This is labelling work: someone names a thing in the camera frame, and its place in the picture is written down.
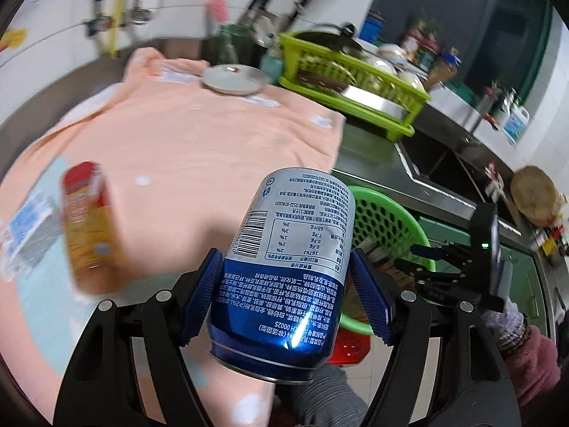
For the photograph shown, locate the blue drink can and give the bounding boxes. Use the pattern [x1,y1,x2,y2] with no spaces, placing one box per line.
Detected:
[208,167,356,385]

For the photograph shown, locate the fruit wall sticker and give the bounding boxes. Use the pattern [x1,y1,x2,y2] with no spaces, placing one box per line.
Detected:
[0,29,27,49]

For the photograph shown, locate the teal soap bottle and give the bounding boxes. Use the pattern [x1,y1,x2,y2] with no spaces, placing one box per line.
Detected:
[260,51,283,81]

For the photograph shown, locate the white blue detergent bottle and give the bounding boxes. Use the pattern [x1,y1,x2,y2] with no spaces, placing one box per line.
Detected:
[504,104,532,143]

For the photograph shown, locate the person's right leg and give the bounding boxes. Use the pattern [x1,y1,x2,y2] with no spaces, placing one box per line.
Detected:
[271,365,369,427]

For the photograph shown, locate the white plate with red print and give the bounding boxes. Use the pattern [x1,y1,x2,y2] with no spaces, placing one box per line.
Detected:
[201,64,273,96]

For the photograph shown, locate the black pan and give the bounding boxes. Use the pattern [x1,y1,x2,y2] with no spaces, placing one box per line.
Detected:
[296,22,361,54]

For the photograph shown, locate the person's right hand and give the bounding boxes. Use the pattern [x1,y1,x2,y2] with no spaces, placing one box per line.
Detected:
[482,300,527,357]

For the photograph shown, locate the pink bottle brush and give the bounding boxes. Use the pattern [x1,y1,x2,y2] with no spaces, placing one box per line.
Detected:
[207,0,229,32]

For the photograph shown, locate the blue lidded jar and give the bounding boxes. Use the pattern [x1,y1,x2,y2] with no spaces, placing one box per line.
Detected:
[360,9,385,43]

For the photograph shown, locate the round wooden cutting board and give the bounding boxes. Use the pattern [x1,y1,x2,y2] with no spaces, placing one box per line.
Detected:
[510,165,562,227]

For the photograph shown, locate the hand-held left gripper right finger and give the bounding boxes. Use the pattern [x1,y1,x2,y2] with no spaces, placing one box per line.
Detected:
[349,249,521,427]

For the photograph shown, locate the person's right forearm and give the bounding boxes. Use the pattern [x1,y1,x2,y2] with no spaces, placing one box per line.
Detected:
[500,325,563,427]

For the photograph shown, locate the peach towel with blue print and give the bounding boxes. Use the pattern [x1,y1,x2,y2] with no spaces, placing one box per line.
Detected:
[0,47,347,427]

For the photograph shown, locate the steel sink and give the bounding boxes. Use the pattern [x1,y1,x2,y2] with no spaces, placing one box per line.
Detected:
[395,136,485,192]

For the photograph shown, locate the green plastic mesh basket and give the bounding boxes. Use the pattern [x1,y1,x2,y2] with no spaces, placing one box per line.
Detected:
[344,185,436,336]

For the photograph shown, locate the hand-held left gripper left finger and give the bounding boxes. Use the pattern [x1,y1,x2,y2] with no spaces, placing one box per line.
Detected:
[53,249,223,427]

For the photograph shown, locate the green plastic dish rack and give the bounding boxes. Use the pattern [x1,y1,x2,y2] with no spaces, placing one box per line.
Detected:
[278,31,432,141]

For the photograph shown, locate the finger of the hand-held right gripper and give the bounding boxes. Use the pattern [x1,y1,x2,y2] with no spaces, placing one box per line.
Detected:
[411,244,476,272]
[395,259,478,307]

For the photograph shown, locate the yellow gas hose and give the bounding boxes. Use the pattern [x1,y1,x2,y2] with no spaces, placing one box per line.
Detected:
[107,0,136,56]

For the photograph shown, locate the white blue milk carton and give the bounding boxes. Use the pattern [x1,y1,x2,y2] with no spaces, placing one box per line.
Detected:
[0,191,63,281]

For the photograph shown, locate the red plastic stool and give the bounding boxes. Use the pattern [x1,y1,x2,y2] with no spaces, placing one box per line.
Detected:
[331,331,372,365]

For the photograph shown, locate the green glass jar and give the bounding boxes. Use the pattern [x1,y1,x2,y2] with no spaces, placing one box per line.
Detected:
[213,24,243,65]

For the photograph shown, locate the black handled knife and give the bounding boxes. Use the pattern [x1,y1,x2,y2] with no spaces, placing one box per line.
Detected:
[291,0,312,25]
[249,0,276,23]

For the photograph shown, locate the yellow tea bottle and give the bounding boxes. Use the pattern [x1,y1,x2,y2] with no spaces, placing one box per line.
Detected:
[60,162,129,294]

